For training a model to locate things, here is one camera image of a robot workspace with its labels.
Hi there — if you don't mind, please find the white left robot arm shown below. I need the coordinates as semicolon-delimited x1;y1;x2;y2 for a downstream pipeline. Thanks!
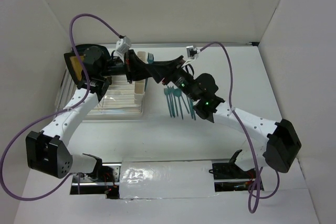
26;44;176;182

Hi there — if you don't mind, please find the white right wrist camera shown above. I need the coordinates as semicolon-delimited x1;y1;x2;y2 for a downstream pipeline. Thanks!
182;46;201;67

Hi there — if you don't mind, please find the white taped cover panel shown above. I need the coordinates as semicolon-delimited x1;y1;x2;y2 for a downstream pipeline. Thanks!
119;161;216;199

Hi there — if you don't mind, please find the white utensil holder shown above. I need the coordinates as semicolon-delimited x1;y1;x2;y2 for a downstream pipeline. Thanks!
134;51;147;105

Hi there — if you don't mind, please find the clear plastic dish rack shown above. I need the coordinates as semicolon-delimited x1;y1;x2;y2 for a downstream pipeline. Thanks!
54;77;145;119

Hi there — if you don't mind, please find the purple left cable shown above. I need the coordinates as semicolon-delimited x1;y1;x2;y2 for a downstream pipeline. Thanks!
0;13;124;199

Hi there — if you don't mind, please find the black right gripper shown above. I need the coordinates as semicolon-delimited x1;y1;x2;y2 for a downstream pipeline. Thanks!
144;55;200;102

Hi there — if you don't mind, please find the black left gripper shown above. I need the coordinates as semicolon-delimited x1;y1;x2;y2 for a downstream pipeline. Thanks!
100;49;151;84

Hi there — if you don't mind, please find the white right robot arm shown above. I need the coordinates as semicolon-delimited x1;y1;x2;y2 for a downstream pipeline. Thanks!
150;56;301;178

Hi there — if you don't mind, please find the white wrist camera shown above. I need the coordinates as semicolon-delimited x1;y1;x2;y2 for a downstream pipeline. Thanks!
115;36;132;58
182;46;201;67

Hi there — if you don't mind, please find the dark teal plate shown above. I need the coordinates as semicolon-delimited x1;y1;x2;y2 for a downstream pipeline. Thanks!
76;44;111;60

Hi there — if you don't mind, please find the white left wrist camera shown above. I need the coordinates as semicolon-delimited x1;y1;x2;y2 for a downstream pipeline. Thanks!
115;36;132;58

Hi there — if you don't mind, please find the yellow square plate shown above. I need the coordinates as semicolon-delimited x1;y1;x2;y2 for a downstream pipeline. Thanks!
64;52;86;88

